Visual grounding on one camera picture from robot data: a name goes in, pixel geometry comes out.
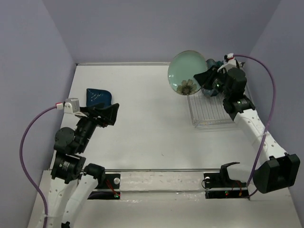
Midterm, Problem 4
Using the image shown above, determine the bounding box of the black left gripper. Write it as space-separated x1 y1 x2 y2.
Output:
76 101 121 151

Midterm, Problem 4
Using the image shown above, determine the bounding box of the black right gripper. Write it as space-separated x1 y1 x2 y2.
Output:
193 65 231 99

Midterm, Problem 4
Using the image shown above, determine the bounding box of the small dark teal round plate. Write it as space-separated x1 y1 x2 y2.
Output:
204 58 217 97

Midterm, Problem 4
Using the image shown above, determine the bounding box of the navy blue leaf-shaped dish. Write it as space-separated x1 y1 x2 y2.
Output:
86 88 112 107

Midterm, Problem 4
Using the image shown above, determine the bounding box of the light green flower plate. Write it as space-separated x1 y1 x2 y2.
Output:
167 50 208 95

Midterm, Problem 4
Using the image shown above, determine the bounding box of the teal scalloped plate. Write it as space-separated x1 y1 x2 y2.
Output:
216 61 224 67

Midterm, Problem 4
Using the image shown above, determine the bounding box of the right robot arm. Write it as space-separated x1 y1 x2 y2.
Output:
194 67 300 194

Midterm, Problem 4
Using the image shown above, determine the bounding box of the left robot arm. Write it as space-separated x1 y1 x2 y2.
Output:
37 99 120 228

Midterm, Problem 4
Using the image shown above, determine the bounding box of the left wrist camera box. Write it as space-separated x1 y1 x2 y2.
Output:
64 98 85 116

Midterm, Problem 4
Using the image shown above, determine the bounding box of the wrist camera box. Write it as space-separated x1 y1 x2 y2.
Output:
64 98 85 116
217 53 238 72

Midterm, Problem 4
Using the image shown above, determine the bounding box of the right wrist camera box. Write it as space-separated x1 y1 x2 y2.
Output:
217 53 238 72

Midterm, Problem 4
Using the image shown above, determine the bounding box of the metal wire dish rack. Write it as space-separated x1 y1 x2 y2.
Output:
187 90 236 129

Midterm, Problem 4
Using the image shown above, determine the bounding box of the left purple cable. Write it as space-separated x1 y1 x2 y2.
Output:
19 102 65 228

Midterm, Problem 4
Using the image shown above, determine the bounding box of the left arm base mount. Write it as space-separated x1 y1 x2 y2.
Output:
88 173 121 200

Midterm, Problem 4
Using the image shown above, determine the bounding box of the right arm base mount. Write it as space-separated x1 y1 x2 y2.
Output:
201 162 249 200

